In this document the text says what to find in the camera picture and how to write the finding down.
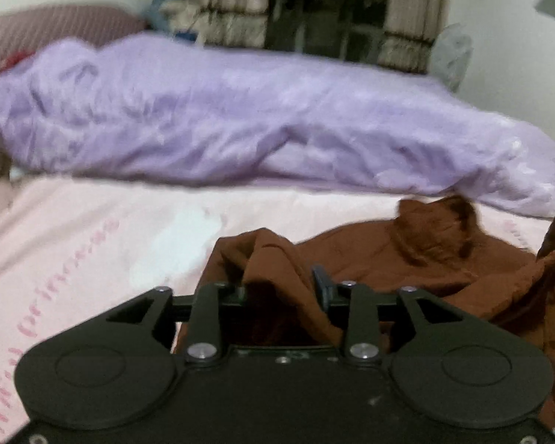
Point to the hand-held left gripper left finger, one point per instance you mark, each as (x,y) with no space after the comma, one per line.
(239,295)

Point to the blue and cream cloth pile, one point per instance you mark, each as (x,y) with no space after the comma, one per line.
(175,11)

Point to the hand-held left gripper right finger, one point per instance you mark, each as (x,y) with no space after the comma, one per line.
(323,284)

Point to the pink bed sheet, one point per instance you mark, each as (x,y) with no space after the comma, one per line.
(97,240)

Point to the red cloth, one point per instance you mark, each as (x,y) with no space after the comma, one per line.
(16,60)

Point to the beige patterned curtain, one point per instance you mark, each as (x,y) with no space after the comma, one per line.
(226,0)
(414,14)

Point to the purple duvet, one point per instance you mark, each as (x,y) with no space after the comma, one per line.
(240,120)

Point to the brown padded jacket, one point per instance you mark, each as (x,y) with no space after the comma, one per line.
(384,254)

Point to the covered standing fan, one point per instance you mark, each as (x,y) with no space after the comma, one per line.
(451,55)

